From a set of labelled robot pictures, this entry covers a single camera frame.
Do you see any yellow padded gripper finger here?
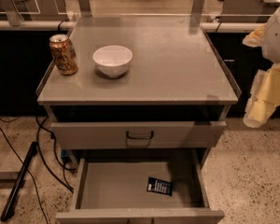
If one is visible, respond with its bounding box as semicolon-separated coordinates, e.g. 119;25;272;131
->
243;24;266;48
243;63;280;128

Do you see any open grey middle drawer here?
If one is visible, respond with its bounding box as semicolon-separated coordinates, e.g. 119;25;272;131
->
56;148;224;224

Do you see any left grey upright post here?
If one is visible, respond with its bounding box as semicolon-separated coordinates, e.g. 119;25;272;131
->
0;0;21;26

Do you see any black bar on floor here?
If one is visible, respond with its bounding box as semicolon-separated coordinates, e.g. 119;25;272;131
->
0;142;37;222

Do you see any white ceramic bowl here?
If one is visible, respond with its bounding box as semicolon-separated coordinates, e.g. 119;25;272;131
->
92;45;133;78

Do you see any grey upright post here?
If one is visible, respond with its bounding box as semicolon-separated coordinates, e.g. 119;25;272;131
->
78;0;91;17
0;0;21;26
191;0;205;17

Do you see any dark blue rxbar wrapper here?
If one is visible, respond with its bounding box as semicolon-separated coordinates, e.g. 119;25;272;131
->
147;176;173;196

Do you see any black floor cable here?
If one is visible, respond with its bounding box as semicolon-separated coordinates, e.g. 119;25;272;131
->
0;119;50;224
35;115;77;194

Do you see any gold soda can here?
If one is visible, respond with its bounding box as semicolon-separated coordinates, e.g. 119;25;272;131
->
49;34;78;76

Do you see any middle grey upright post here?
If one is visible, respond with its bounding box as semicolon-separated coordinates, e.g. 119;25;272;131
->
78;0;91;17

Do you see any closed grey top drawer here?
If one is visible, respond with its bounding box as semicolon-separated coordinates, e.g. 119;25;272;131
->
51;121;227;149

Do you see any grey metal drawer cabinet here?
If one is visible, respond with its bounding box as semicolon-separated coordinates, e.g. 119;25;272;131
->
35;15;243;224

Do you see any right grey upright post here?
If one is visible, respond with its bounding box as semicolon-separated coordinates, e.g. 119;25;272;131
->
191;0;205;17

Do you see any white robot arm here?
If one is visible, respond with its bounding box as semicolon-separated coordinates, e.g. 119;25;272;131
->
243;7;280;128

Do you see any black drawer handle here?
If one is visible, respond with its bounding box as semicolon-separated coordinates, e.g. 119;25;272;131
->
126;131;154;140

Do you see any background grey table right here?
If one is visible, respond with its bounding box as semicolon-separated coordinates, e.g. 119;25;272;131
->
220;0;280;23

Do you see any white horizontal rail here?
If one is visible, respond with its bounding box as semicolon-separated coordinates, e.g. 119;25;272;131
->
0;21;261;33

